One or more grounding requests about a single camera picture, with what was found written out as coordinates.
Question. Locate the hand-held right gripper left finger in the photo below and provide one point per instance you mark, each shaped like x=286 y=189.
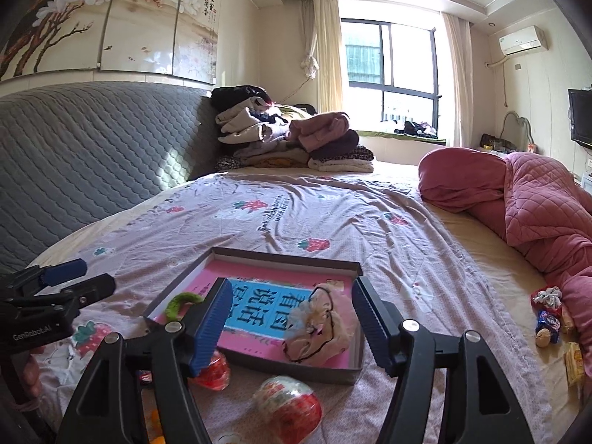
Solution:
x=212 y=328

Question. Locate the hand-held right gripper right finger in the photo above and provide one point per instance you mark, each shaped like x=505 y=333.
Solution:
x=370 y=323

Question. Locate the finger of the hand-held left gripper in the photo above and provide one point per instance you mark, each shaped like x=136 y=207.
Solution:
x=95 y=286
x=64 y=271

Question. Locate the grey cardboard box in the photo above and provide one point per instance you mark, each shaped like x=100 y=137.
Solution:
x=296 y=372

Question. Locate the red clear snack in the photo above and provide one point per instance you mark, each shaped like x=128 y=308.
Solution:
x=217 y=370
x=286 y=407

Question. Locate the large orange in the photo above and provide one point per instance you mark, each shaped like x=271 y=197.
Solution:
x=155 y=423

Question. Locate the walnut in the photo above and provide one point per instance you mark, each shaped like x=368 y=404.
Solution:
x=544 y=337

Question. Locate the person's left hand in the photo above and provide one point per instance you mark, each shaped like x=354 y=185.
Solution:
x=32 y=377

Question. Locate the beige cloth pouch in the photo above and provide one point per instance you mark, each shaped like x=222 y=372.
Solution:
x=333 y=333

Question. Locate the green fuzzy coaster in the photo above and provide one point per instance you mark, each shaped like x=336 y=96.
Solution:
x=178 y=303

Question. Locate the pink book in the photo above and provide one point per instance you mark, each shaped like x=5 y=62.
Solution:
x=259 y=269

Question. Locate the strawberry printed bed sheet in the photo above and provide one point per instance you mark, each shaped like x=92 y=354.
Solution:
x=323 y=212

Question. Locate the grey quilted headboard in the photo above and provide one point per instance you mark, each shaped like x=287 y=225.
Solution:
x=92 y=148

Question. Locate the cream folded cloth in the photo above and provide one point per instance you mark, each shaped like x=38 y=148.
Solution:
x=342 y=165

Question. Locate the leopard print cloth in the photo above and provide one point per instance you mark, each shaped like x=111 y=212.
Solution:
x=226 y=163

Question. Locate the blue candy packet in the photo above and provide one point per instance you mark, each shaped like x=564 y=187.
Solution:
x=548 y=321

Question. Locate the yellow folded cloth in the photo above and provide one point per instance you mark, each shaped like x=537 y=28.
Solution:
x=277 y=161

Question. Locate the dark maroon folded garment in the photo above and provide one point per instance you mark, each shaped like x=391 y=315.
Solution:
x=337 y=145

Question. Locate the green sill cushion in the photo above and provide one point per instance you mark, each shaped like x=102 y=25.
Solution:
x=374 y=135

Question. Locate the dark clothes on sill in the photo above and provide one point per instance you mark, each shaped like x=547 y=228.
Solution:
x=414 y=128

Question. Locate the pink garment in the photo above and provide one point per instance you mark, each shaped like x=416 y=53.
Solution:
x=319 y=127

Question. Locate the yellow snack packet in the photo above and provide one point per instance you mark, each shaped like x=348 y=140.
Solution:
x=573 y=363

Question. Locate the pink quilt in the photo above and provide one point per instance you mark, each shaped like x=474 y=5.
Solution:
x=532 y=194

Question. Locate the beige garment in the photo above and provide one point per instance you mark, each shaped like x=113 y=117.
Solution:
x=240 y=122

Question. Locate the dark patterned bag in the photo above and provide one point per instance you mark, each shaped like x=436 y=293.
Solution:
x=491 y=141

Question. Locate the black garment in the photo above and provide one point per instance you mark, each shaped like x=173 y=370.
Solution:
x=236 y=95

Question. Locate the heart-shaped chair back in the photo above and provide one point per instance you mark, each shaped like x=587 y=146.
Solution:
x=508 y=129

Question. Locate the cream curtain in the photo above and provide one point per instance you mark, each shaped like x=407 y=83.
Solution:
x=326 y=46
x=458 y=78

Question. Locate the window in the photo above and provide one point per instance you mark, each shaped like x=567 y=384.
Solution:
x=407 y=55

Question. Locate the black television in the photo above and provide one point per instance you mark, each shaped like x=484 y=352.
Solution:
x=582 y=115

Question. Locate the white air conditioner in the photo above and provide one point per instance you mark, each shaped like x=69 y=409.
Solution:
x=522 y=40

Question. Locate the floral wall panel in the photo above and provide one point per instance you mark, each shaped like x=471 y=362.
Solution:
x=138 y=23

